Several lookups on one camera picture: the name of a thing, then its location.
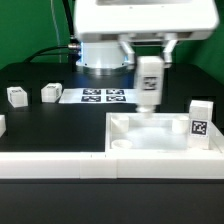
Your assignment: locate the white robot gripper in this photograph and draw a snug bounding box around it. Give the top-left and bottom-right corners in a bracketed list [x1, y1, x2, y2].
[74, 0, 219, 70]

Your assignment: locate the white square table top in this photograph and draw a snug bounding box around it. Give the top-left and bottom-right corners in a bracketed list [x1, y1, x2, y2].
[105, 113, 224, 155]

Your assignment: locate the white sheet with tag markers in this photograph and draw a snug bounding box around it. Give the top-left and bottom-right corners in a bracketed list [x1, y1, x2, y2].
[59, 88, 137, 104]

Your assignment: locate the white U-shaped obstacle fence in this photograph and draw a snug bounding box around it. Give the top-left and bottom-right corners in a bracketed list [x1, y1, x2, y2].
[0, 115, 224, 180]

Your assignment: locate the black cable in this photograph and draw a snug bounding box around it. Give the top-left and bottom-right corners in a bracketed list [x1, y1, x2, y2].
[22, 0, 82, 64]

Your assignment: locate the grey thin cable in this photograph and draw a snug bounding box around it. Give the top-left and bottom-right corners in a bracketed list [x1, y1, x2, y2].
[50, 0, 63, 64]

